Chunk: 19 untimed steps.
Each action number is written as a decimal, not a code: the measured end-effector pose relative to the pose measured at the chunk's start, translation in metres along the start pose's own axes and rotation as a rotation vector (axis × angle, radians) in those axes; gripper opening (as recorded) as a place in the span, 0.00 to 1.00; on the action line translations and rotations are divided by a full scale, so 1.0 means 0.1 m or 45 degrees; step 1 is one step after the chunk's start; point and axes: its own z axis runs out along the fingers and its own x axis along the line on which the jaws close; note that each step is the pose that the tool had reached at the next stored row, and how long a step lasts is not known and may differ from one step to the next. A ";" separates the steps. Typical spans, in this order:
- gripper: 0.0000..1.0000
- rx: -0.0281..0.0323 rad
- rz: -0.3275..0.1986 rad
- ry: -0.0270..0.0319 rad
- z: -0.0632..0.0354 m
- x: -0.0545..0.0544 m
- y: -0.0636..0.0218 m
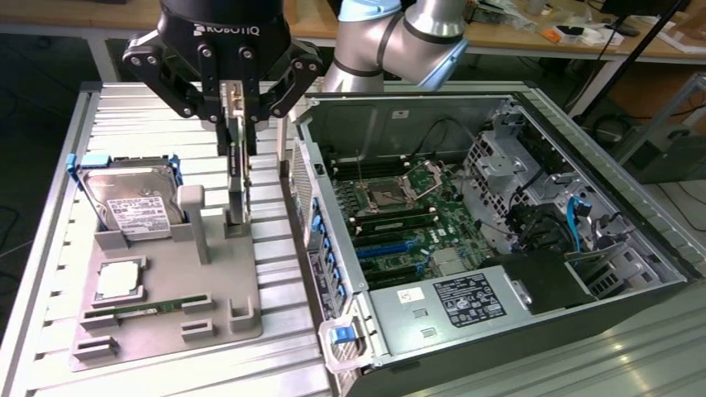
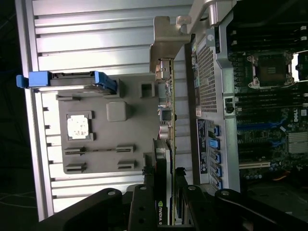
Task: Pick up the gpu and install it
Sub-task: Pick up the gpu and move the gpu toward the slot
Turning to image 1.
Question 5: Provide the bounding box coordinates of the grey flat wire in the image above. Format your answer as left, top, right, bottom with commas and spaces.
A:
565, 242, 630, 265

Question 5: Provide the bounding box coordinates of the silver chipset heatsink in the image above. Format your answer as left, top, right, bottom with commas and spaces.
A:
433, 250, 465, 276

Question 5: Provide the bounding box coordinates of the hard disk in blue carrier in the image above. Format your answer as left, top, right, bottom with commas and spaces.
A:
63, 153, 187, 245

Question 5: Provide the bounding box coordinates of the long black expansion slot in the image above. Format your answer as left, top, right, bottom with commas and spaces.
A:
360, 264, 421, 279
364, 275, 423, 290

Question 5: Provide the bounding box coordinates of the CPU socket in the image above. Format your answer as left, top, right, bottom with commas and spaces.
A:
356, 175, 414, 215

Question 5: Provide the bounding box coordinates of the black wire bundle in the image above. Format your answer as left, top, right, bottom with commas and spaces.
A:
505, 202, 570, 254

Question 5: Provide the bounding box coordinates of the dark grey box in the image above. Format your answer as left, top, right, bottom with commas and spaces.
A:
627, 130, 706, 185

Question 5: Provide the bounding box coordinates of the green circuit board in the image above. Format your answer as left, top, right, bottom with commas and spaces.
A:
474, 2, 506, 24

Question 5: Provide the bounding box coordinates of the metal socket cover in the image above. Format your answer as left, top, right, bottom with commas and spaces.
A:
398, 160, 446, 200

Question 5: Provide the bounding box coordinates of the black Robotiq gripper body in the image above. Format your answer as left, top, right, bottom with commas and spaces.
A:
156, 0, 294, 72

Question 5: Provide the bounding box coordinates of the wooden desk with white frame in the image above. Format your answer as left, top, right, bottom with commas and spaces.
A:
0, 0, 339, 83
466, 0, 706, 119

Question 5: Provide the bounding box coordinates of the grey power supply unit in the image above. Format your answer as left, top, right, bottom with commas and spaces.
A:
367, 265, 534, 357

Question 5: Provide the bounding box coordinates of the open black PC case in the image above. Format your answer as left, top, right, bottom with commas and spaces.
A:
276, 89, 706, 397

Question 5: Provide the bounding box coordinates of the silver metal disk bay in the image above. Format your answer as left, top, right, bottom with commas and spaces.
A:
462, 103, 559, 203

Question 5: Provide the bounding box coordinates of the silver CPU chip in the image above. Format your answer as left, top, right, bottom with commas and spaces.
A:
92, 263, 140, 301

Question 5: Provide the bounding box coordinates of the black looped wire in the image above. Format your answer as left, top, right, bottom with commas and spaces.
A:
417, 117, 475, 158

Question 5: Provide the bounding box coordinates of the green RAM stick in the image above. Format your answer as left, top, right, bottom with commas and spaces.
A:
87, 298, 206, 323
351, 213, 438, 236

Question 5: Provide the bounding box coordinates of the blue expansion slot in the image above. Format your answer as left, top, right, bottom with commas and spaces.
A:
354, 241, 414, 261

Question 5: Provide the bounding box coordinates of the blue SATA wire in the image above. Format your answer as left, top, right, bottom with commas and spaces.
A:
563, 193, 593, 254

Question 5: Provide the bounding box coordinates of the aluminium profile frame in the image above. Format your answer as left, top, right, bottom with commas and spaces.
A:
621, 72, 706, 166

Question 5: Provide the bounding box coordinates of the grey plastic parts rack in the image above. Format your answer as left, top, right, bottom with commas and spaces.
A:
67, 184, 264, 374

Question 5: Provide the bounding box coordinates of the black stand pole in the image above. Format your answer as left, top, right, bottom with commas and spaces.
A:
567, 0, 689, 119

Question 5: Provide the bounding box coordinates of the black monitor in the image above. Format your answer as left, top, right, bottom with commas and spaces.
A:
598, 0, 691, 37

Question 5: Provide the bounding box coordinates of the green motherboard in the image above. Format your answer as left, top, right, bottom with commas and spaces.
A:
330, 159, 498, 290

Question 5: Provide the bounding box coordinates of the Nvidia graphics card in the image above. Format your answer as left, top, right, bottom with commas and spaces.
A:
219, 79, 254, 227

